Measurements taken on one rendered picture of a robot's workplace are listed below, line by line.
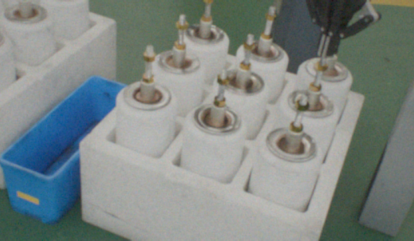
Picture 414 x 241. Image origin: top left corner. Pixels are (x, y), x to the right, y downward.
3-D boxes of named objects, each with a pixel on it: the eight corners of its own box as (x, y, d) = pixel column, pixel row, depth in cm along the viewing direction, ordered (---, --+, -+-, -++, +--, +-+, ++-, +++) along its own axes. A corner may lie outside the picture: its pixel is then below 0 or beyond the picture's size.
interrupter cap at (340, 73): (323, 56, 102) (324, 53, 101) (356, 75, 97) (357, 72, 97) (295, 67, 97) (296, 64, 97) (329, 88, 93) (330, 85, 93)
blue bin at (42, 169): (93, 119, 120) (92, 73, 112) (138, 134, 117) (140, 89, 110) (1, 209, 97) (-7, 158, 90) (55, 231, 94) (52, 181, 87)
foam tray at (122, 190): (174, 107, 126) (181, 39, 115) (340, 164, 116) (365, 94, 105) (81, 220, 97) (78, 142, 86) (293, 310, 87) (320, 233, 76)
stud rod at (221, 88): (216, 114, 81) (223, 71, 76) (213, 110, 82) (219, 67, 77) (222, 112, 81) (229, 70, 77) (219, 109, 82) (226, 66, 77)
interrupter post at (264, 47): (269, 51, 101) (273, 35, 99) (269, 57, 99) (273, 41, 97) (257, 49, 101) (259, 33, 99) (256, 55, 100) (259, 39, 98)
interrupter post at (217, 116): (209, 125, 82) (211, 108, 80) (208, 116, 83) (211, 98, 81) (224, 126, 82) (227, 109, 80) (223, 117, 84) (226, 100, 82)
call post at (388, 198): (362, 199, 109) (417, 65, 90) (399, 212, 107) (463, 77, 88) (356, 223, 103) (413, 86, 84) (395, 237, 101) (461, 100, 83)
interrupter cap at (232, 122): (191, 135, 79) (192, 131, 79) (191, 104, 85) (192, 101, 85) (243, 138, 80) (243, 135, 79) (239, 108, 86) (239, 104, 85)
